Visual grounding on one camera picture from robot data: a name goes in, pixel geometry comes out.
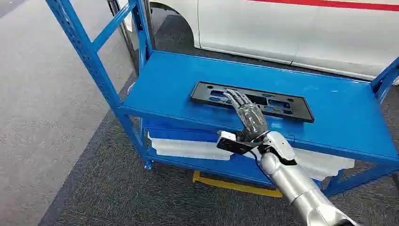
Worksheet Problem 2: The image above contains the white car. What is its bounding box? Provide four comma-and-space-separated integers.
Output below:
117, 0, 399, 86

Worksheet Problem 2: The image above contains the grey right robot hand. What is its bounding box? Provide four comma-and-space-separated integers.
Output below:
223, 89, 270, 143

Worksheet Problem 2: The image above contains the blue metal shelf rack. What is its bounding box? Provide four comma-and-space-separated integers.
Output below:
46, 0, 399, 198

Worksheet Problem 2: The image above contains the black plastic plate frame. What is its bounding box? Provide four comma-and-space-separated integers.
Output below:
190, 81, 315, 123

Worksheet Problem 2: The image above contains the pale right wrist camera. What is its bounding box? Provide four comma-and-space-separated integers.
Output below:
216, 130, 263, 156

